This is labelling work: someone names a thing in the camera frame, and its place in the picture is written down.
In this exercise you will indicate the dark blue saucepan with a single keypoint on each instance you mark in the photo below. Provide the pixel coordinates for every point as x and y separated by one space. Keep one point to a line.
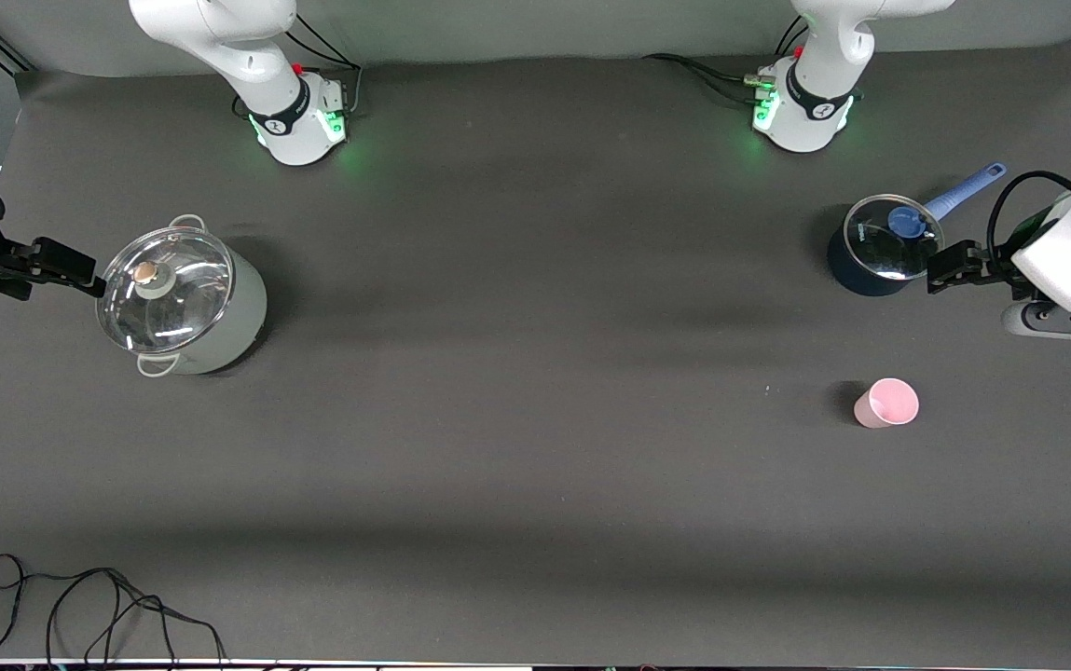
857 275

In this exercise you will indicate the pink plastic cup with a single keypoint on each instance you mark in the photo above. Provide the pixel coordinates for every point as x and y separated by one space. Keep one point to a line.
887 403

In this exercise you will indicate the glass lid, blue knob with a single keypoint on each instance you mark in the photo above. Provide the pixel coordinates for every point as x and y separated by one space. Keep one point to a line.
889 242

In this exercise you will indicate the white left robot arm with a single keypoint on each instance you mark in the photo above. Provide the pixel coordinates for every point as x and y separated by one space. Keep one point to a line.
819 84

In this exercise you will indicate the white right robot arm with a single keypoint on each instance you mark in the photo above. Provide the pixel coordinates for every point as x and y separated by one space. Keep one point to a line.
246 56

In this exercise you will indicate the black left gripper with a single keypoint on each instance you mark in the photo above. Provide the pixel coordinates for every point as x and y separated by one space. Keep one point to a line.
998 268

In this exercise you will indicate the glass pot lid, grey knob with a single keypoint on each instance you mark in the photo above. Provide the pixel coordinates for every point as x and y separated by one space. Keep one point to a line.
171 289

